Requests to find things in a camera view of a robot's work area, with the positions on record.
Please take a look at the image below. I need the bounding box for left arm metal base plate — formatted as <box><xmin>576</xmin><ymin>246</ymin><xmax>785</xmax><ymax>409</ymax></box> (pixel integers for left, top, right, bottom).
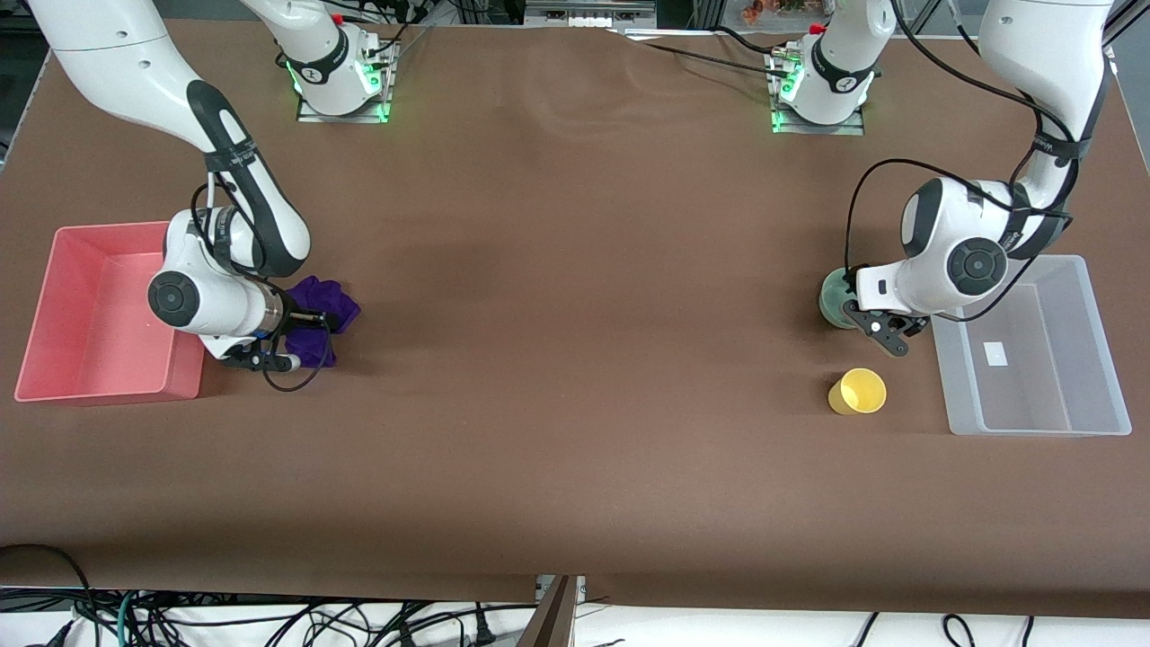
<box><xmin>770</xmin><ymin>49</ymin><xmax>866</xmax><ymax>137</ymax></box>

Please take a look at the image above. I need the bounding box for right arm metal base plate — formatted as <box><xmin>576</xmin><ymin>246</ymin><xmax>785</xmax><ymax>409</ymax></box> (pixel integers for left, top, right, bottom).
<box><xmin>296</xmin><ymin>40</ymin><xmax>394</xmax><ymax>125</ymax></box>

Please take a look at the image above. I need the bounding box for thick black base cable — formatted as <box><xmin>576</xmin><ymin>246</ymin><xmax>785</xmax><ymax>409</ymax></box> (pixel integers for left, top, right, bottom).
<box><xmin>611</xmin><ymin>25</ymin><xmax>793</xmax><ymax>78</ymax></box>

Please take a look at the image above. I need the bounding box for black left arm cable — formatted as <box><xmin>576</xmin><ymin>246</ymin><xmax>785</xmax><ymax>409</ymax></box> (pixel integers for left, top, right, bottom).
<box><xmin>843</xmin><ymin>0</ymin><xmax>1093</xmax><ymax>323</ymax></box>

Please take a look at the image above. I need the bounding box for green bowl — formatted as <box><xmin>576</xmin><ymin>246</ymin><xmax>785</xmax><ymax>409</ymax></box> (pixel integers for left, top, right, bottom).
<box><xmin>818</xmin><ymin>268</ymin><xmax>868</xmax><ymax>332</ymax></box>

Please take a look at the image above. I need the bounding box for white power strip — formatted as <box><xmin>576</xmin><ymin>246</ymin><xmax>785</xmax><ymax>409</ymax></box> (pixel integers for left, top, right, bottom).
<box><xmin>525</xmin><ymin>0</ymin><xmax>658</xmax><ymax>29</ymax></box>

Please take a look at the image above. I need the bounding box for yellow cup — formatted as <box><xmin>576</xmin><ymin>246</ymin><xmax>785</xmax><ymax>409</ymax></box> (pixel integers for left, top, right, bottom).
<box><xmin>827</xmin><ymin>368</ymin><xmax>888</xmax><ymax>416</ymax></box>

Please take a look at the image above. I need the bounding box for wooden post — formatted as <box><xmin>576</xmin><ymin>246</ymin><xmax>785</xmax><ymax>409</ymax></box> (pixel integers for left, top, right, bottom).
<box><xmin>519</xmin><ymin>575</ymin><xmax>578</xmax><ymax>647</ymax></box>

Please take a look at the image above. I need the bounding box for black base cable bundle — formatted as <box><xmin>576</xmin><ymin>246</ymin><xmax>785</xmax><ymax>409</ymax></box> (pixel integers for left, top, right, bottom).
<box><xmin>358</xmin><ymin>0</ymin><xmax>434</xmax><ymax>66</ymax></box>

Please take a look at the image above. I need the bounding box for clear plastic bin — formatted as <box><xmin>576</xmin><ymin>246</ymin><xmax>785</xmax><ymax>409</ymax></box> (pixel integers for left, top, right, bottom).
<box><xmin>930</xmin><ymin>254</ymin><xmax>1133</xmax><ymax>437</ymax></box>

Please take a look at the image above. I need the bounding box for pink plastic bin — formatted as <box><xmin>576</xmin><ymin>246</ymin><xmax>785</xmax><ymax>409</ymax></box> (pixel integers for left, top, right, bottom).
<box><xmin>13</xmin><ymin>222</ymin><xmax>209</xmax><ymax>403</ymax></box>

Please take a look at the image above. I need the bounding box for purple cloth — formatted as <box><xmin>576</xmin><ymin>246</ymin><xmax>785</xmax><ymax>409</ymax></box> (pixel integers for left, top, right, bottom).
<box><xmin>286</xmin><ymin>275</ymin><xmax>362</xmax><ymax>369</ymax></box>

